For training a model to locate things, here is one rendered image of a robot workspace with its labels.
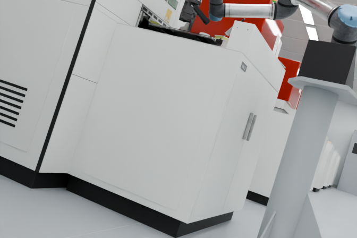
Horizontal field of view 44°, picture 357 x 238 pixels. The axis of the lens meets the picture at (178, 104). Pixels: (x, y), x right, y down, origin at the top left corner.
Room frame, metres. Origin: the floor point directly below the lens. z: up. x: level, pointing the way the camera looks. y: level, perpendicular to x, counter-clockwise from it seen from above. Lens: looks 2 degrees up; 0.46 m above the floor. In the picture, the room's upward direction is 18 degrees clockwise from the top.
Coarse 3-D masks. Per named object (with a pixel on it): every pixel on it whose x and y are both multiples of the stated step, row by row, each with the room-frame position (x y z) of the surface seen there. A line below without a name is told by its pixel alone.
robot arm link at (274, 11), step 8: (216, 8) 2.40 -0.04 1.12; (224, 8) 2.40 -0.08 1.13; (232, 8) 2.40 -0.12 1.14; (240, 8) 2.40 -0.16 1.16; (248, 8) 2.39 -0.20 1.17; (256, 8) 2.39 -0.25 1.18; (264, 8) 2.39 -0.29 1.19; (272, 8) 2.38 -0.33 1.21; (280, 8) 2.36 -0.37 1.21; (288, 8) 2.34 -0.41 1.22; (296, 8) 2.36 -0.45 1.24; (216, 16) 2.43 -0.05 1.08; (224, 16) 2.44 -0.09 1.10; (232, 16) 2.43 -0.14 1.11; (240, 16) 2.42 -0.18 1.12; (248, 16) 2.42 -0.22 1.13; (256, 16) 2.41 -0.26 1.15; (264, 16) 2.41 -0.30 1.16; (272, 16) 2.40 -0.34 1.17; (280, 16) 2.39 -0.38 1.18; (288, 16) 2.40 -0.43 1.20
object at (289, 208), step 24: (312, 96) 1.97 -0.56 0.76; (336, 96) 1.98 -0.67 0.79; (312, 120) 1.96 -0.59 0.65; (288, 144) 2.01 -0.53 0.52; (312, 144) 1.96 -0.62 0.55; (288, 168) 1.98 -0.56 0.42; (312, 168) 1.97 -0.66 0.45; (288, 192) 1.96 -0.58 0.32; (264, 216) 2.03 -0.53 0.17; (288, 216) 1.95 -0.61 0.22; (312, 216) 1.95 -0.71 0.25
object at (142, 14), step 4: (140, 12) 2.22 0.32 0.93; (144, 12) 2.23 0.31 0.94; (140, 16) 2.21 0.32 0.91; (144, 16) 2.24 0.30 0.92; (148, 16) 2.28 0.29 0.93; (140, 20) 2.22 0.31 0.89; (148, 20) 2.29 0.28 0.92; (152, 20) 2.33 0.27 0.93; (136, 24) 2.22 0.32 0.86; (140, 24) 2.23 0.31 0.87; (144, 28) 2.28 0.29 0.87
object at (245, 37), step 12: (240, 24) 1.90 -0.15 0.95; (252, 24) 1.88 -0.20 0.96; (240, 36) 1.89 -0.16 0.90; (252, 36) 1.89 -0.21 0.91; (240, 48) 1.88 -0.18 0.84; (252, 48) 1.94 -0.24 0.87; (264, 48) 2.11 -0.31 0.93; (252, 60) 1.99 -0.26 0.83; (264, 60) 2.18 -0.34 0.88; (264, 72) 2.24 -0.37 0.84
